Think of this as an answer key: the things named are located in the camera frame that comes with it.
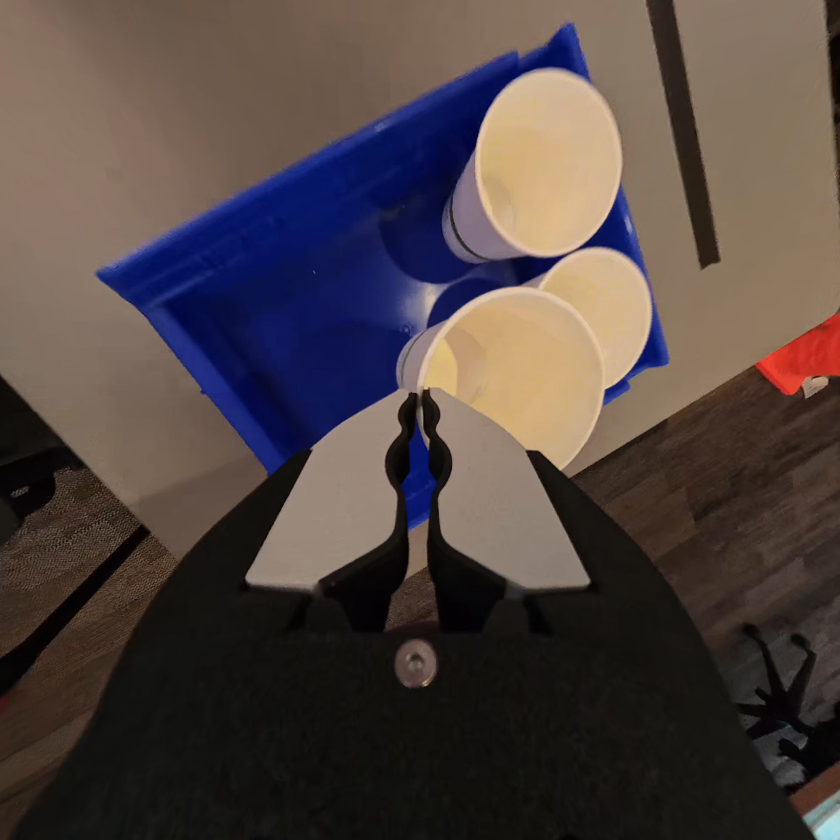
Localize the white paper cup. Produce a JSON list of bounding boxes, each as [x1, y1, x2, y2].
[[395, 286, 606, 475], [445, 67, 624, 265]]

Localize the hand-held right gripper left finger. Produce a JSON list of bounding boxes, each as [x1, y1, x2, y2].
[[245, 392, 421, 633]]

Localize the blue plastic bin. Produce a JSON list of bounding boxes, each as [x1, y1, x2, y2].
[[95, 21, 671, 531]]

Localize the group of white paper cups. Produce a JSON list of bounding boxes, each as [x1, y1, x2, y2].
[[525, 247, 654, 389]]

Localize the orange traffic cone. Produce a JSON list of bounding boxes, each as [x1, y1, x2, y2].
[[755, 314, 840, 398]]

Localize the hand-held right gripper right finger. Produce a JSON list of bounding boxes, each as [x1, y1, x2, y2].
[[421, 388, 592, 633]]

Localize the black chair base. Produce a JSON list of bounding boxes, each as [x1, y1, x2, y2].
[[735, 623, 840, 795]]

